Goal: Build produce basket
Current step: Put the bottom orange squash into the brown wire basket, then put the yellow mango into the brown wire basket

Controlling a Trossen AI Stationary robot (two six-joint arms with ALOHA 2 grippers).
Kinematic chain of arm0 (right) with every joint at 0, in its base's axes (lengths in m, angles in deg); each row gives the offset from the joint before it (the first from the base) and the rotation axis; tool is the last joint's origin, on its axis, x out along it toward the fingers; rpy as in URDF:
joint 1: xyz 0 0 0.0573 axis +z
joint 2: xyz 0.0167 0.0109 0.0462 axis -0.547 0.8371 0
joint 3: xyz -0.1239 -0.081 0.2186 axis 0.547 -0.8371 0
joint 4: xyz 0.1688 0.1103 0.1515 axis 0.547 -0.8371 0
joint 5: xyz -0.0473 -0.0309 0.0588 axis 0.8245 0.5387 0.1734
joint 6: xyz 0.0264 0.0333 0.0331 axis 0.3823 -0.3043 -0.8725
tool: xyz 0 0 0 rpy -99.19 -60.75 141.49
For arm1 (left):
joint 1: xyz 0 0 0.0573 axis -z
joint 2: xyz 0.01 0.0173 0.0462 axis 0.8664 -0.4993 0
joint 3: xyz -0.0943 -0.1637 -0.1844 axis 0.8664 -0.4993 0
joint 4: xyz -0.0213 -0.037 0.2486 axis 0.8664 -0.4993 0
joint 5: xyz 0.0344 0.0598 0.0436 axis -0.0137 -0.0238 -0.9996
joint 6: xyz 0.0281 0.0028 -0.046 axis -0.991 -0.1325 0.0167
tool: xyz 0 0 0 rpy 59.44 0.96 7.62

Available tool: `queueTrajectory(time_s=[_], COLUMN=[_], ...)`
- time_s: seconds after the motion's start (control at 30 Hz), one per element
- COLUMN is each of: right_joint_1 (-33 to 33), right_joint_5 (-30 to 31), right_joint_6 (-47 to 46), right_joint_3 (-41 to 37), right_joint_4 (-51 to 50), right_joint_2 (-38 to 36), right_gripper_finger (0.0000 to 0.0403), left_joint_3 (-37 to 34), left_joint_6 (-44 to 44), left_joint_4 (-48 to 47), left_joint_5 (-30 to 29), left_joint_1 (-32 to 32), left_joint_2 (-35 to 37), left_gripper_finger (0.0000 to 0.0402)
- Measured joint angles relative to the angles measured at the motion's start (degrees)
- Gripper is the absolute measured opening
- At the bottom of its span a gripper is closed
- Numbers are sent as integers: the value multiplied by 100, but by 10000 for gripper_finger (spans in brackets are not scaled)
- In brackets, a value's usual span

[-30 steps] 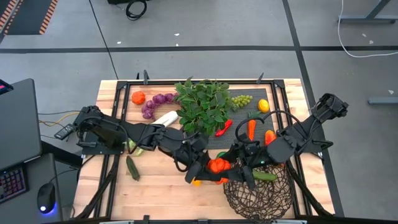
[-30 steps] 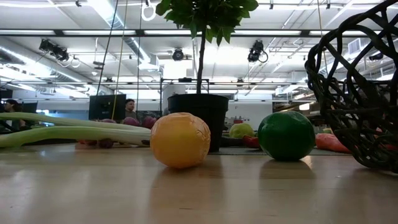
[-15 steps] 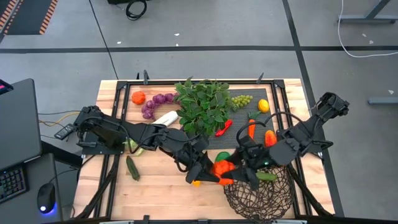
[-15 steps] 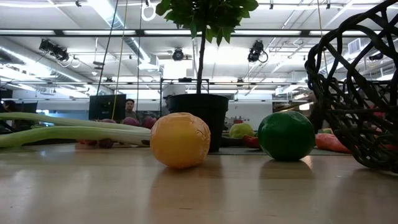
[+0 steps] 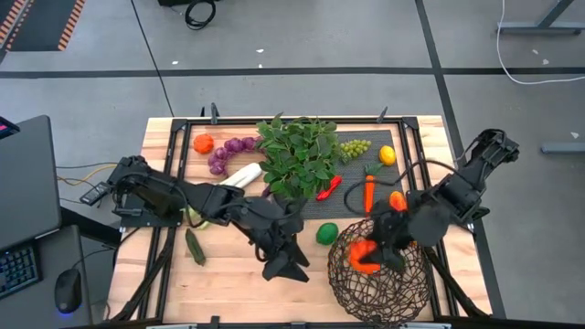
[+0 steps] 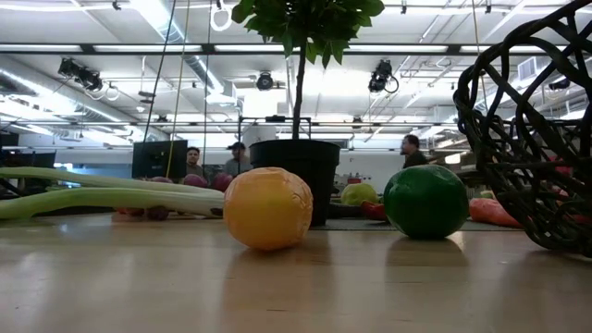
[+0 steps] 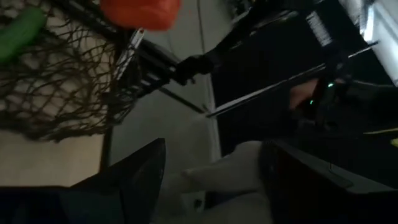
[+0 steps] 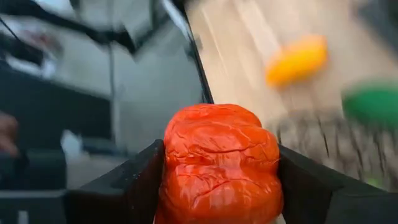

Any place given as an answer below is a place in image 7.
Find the brown woven wire basket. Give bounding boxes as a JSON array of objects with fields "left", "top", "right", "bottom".
[{"left": 0, "top": 0, "right": 149, "bottom": 143}]

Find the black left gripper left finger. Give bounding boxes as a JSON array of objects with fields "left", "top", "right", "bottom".
[{"left": 0, "top": 138, "right": 167, "bottom": 224}]

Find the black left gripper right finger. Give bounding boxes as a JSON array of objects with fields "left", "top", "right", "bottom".
[{"left": 260, "top": 139, "right": 398, "bottom": 224}]

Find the orange mandarin fruit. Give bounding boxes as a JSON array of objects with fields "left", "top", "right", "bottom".
[{"left": 99, "top": 0, "right": 182, "bottom": 32}]

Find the green cucumber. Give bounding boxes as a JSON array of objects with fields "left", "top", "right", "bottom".
[{"left": 0, "top": 6, "right": 48, "bottom": 63}]

